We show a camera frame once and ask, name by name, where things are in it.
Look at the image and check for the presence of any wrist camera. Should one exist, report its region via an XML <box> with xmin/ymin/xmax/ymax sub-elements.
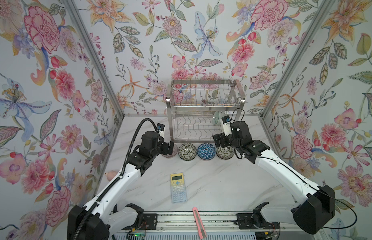
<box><xmin>157</xmin><ymin>123</ymin><xmax>165</xmax><ymax>138</ymax></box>
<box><xmin>221</xmin><ymin>115</ymin><xmax>232</xmax><ymax>137</ymax></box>

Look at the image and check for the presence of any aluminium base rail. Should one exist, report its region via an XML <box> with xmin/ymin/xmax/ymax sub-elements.
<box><xmin>113</xmin><ymin>209</ymin><xmax>323</xmax><ymax>233</ymax></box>

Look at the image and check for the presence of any blue patterned ceramic bowl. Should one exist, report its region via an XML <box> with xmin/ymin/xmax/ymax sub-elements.
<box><xmin>197</xmin><ymin>143</ymin><xmax>216</xmax><ymax>161</ymax></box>

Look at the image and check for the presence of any pink utility knife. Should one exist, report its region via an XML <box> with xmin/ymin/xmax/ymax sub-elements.
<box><xmin>192</xmin><ymin>207</ymin><xmax>207</xmax><ymax>240</ymax></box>

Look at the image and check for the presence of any pale green ceramic bowl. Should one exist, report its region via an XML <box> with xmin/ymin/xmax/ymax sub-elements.
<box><xmin>213</xmin><ymin>111</ymin><xmax>221</xmax><ymax>126</ymax></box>

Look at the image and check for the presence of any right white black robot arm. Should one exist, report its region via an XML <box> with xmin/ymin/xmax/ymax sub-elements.
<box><xmin>213</xmin><ymin>116</ymin><xmax>335</xmax><ymax>235</ymax></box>

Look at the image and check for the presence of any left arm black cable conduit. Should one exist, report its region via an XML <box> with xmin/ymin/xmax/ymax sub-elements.
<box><xmin>71</xmin><ymin>117</ymin><xmax>158</xmax><ymax>240</ymax></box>

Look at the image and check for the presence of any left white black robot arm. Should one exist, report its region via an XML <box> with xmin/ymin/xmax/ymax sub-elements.
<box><xmin>67</xmin><ymin>130</ymin><xmax>169</xmax><ymax>240</ymax></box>

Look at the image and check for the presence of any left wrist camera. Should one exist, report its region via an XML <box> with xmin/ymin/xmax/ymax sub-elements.
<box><xmin>157</xmin><ymin>123</ymin><xmax>165</xmax><ymax>138</ymax></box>

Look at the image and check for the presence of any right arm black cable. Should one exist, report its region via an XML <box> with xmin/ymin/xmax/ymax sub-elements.
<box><xmin>230</xmin><ymin>107</ymin><xmax>358</xmax><ymax>230</ymax></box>

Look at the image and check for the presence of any yellow blue calculator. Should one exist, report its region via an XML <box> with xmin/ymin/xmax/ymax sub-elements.
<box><xmin>170</xmin><ymin>173</ymin><xmax>188</xmax><ymax>204</ymax></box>

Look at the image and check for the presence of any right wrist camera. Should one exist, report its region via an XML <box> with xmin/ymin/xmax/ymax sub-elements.
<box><xmin>221</xmin><ymin>115</ymin><xmax>232</xmax><ymax>137</ymax></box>

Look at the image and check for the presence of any steel two-tier dish rack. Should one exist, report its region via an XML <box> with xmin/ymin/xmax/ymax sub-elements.
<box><xmin>166</xmin><ymin>79</ymin><xmax>246</xmax><ymax>144</ymax></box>

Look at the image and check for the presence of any black white floral bowl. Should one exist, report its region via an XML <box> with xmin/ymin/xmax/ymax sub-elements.
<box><xmin>216</xmin><ymin>146</ymin><xmax>235</xmax><ymax>160</ymax></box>
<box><xmin>178</xmin><ymin>143</ymin><xmax>197</xmax><ymax>161</ymax></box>

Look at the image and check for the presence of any purple striped bowl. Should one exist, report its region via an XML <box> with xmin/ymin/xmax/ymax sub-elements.
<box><xmin>162</xmin><ymin>144</ymin><xmax>178</xmax><ymax>158</ymax></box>

